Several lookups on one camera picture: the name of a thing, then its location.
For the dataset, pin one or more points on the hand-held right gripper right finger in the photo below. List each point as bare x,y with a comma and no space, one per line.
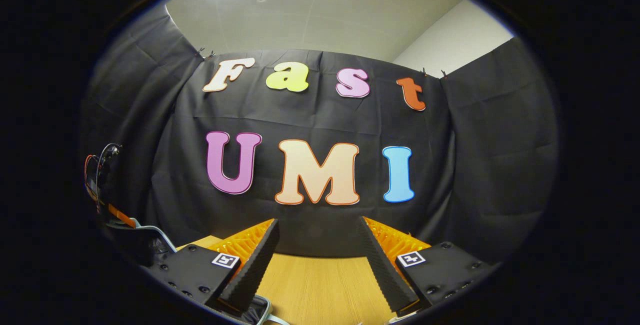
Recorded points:
382,270

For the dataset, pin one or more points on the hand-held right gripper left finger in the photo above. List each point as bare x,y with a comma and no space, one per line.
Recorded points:
252,275

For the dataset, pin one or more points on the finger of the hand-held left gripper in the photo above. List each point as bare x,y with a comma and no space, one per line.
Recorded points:
120,215

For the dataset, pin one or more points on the light blue suitcase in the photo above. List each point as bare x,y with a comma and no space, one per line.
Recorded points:
145,245

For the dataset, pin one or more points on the black backdrop cloth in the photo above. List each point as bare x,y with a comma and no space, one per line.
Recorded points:
450,175

